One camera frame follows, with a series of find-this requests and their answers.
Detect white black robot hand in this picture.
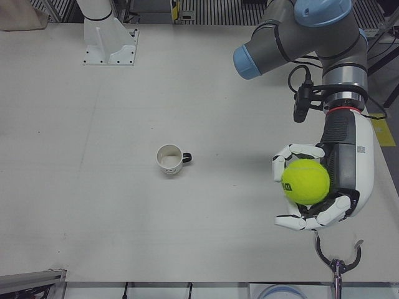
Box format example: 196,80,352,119
272,108,375,232

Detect yellow tennis ball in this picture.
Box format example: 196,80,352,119
281,158,331,206

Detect yellow paper sheet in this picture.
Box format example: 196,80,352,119
370,112,395,146

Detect black tripod stand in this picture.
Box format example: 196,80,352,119
368,0,399,109

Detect metal claw grabber tool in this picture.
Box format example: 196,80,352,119
314,232,365,299

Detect blue rimmed clear container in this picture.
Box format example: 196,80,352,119
253,283,308,299

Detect beige cloth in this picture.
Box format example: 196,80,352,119
0,0,49,31

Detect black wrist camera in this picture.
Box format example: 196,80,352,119
292,83,314,123

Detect black camera cable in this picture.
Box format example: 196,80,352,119
287,64,314,94

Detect white mug with black handle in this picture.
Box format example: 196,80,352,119
156,143,193,176

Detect yellow black post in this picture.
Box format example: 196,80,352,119
170,0,182,24

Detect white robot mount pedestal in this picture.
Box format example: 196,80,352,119
76,0,140,67

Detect aluminium frame profile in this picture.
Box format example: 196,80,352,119
0,268,67,299

